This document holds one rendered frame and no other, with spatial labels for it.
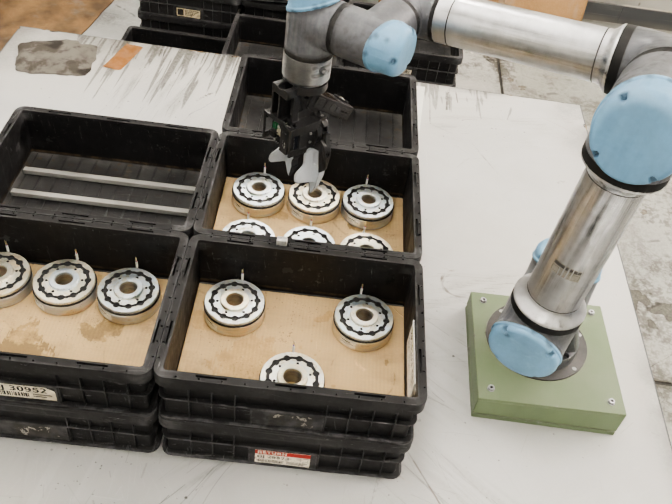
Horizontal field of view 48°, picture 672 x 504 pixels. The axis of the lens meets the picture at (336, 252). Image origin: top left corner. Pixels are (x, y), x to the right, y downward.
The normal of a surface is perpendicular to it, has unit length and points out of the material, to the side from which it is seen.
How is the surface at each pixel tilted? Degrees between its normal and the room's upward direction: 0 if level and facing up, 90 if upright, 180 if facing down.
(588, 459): 0
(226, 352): 0
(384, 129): 0
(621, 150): 82
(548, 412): 90
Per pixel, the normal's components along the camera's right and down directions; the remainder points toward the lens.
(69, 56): 0.09, -0.70
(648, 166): -0.48, 0.47
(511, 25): -0.36, -0.13
